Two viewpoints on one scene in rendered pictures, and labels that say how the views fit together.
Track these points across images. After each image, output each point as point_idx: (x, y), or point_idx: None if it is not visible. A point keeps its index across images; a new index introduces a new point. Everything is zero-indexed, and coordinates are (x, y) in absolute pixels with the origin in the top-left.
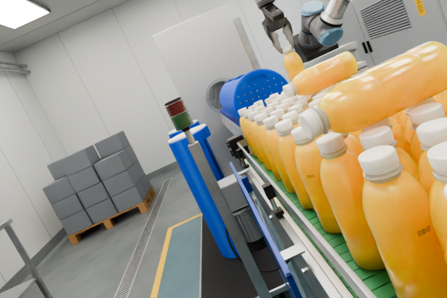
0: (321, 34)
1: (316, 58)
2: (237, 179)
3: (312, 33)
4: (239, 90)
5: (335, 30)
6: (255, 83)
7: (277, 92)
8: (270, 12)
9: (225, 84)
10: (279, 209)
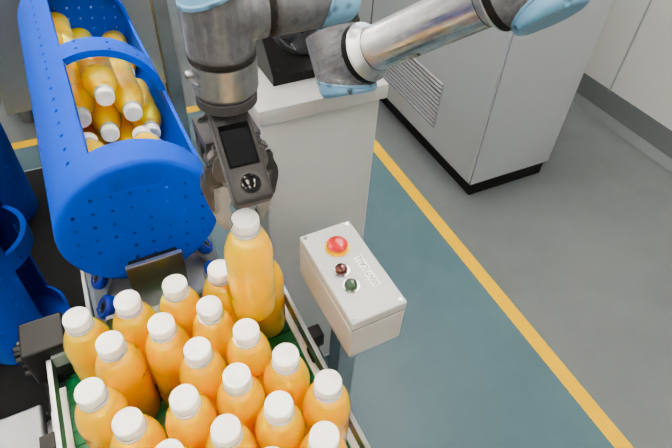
0: (330, 82)
1: (294, 85)
2: None
3: (310, 55)
4: (76, 206)
5: (363, 91)
6: (128, 192)
7: (184, 213)
8: (232, 173)
9: (41, 4)
10: None
